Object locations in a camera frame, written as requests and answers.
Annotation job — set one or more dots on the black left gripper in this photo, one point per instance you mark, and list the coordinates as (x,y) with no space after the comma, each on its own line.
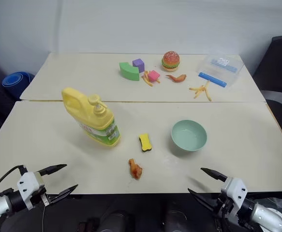
(38,198)

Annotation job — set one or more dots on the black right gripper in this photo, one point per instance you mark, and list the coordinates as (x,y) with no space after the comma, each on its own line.
(224,209)

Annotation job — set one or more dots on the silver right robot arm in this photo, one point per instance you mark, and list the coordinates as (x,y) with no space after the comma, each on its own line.
(264,215)

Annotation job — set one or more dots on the mint green bowl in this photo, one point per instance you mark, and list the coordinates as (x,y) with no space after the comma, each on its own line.
(189,140)

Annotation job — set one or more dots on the yellow detergent bottle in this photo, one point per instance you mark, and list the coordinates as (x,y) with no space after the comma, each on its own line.
(92,120)

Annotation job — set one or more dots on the toy fried chicken drumstick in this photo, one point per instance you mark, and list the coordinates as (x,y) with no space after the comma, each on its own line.
(136,169)

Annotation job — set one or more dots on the yellow and black sponge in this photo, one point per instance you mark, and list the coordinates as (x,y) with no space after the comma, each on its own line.
(145,142)

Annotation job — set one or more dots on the toy french fries bunch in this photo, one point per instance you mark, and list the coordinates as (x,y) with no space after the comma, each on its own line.
(201,90)
(147,80)

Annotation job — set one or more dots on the blue rolled foam mat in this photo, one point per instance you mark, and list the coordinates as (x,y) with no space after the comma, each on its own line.
(16,82)

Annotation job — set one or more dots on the toy orange shrimp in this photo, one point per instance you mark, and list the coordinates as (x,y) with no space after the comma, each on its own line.
(178,77)

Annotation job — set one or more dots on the clear box with blue clips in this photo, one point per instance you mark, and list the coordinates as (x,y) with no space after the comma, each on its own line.
(219,70)

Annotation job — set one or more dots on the pink foam cube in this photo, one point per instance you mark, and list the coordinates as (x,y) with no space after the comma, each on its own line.
(153,76)

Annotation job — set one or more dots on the green arch foam block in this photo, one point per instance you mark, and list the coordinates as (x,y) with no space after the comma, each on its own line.
(129,71)

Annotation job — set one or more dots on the toy hamburger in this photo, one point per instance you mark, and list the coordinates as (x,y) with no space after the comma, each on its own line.
(170,61)

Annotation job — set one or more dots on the black office chair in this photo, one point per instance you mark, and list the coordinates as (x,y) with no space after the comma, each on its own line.
(278,72)

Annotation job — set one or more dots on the purple foam cube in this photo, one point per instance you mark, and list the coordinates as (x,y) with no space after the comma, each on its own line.
(138,64)

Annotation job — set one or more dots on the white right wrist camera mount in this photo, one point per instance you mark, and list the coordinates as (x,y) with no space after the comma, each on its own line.
(235,191)

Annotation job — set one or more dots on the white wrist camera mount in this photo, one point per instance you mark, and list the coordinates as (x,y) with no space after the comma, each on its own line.
(235,191)
(28,181)

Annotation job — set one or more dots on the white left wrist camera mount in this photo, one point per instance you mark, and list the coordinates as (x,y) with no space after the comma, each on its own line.
(28,181)

